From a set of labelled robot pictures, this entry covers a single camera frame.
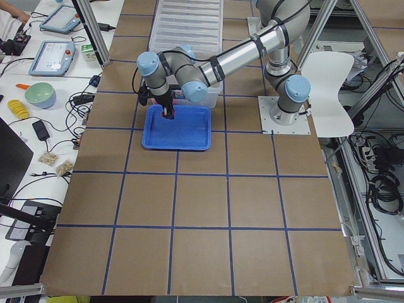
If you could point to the teach pendant tablet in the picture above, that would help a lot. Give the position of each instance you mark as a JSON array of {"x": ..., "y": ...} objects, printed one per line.
[
  {"x": 53, "y": 58},
  {"x": 63, "y": 20}
]

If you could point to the green white carton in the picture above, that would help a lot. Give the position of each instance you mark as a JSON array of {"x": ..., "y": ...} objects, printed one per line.
[{"x": 88, "y": 53}]

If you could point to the blue plastic tray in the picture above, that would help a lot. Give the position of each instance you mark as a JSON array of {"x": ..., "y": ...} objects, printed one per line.
[{"x": 190, "y": 129}]

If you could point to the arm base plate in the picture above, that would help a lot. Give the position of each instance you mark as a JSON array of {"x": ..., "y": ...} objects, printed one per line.
[{"x": 276, "y": 121}]

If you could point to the yellow toy corn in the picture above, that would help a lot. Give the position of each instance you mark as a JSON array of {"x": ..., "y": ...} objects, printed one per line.
[{"x": 18, "y": 109}]

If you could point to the white chair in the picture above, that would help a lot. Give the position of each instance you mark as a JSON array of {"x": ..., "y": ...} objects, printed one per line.
[{"x": 326, "y": 72}]

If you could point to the aluminium frame post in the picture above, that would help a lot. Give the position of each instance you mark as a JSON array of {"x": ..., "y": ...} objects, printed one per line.
[{"x": 88, "y": 19}]

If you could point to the clear plastic storage box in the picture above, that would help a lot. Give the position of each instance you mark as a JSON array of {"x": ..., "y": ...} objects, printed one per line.
[{"x": 179, "y": 63}]

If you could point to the toy carrot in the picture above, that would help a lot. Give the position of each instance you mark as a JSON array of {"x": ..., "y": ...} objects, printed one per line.
[{"x": 22, "y": 86}]

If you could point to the clear plastic box lid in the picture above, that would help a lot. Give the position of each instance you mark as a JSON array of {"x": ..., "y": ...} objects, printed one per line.
[{"x": 197, "y": 23}]

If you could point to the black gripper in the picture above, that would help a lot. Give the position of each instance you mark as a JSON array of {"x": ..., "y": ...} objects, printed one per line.
[{"x": 164, "y": 100}]

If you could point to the black power adapter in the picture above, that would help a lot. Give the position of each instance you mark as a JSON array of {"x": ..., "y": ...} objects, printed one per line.
[{"x": 41, "y": 130}]

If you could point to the green blue bowl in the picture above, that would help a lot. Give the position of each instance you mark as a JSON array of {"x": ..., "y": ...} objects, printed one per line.
[{"x": 41, "y": 95}]

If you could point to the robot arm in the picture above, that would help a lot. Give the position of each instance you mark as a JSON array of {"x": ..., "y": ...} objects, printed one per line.
[{"x": 282, "y": 22}]

